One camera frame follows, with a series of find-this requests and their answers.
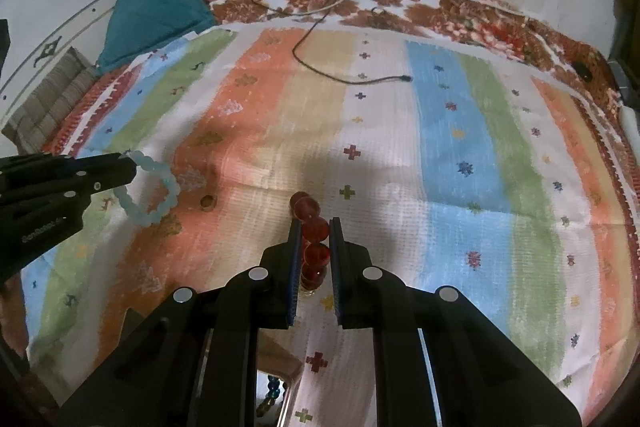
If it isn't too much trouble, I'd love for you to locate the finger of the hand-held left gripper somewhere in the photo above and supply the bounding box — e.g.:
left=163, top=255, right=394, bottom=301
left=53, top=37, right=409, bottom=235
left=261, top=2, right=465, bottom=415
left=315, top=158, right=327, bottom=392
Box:
left=0, top=152, right=135, bottom=188
left=0, top=158, right=138, bottom=208

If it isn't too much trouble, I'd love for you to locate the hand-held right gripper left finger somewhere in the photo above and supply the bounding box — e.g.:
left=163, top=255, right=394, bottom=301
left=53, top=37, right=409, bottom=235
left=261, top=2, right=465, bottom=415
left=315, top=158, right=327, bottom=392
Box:
left=57, top=219, right=303, bottom=427

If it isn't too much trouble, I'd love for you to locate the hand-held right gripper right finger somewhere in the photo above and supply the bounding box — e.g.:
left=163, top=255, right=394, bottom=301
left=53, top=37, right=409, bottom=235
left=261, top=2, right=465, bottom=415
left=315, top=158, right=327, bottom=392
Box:
left=329, top=217, right=583, bottom=427

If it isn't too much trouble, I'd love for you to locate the red bead bracelet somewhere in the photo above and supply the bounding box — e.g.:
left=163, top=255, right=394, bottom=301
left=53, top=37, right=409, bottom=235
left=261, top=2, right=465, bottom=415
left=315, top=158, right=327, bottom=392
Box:
left=290, top=191, right=331, bottom=295

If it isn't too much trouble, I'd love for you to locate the pale blue bead bracelet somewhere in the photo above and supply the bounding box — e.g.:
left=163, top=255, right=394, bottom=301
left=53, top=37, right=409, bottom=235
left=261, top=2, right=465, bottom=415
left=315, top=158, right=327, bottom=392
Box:
left=112, top=150, right=182, bottom=228

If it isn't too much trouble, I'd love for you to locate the metal tin box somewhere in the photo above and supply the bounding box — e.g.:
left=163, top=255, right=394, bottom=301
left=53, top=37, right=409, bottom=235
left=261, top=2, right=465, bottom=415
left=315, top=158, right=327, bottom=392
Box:
left=256, top=339, right=303, bottom=427

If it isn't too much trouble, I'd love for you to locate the dark multicolour bead bracelet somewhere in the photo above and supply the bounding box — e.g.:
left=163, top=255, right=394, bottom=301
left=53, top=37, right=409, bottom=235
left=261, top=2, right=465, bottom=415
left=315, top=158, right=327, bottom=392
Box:
left=257, top=374, right=286, bottom=418

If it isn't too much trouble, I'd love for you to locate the brown striped cushion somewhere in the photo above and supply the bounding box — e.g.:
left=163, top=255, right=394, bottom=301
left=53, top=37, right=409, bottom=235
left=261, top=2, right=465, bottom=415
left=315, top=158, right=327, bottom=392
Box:
left=1, top=47, right=98, bottom=155

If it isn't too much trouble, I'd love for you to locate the striped colourful cloth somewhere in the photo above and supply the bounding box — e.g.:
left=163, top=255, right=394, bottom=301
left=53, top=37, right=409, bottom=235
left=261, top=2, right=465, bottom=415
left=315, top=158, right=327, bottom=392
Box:
left=20, top=24, right=640, bottom=427

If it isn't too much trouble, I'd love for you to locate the teal pillow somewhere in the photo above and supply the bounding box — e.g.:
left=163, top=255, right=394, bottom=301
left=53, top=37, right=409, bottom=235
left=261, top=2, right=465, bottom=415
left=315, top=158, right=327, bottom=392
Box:
left=95, top=0, right=218, bottom=75

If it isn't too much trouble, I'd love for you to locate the white rolled cloth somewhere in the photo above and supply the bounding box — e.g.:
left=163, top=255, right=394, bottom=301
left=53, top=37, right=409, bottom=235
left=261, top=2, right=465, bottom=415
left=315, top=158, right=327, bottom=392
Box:
left=620, top=107, right=640, bottom=142

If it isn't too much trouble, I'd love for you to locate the grey box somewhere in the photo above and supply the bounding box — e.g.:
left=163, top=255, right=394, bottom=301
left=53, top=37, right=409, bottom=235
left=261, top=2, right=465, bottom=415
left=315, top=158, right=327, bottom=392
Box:
left=612, top=59, right=632, bottom=102

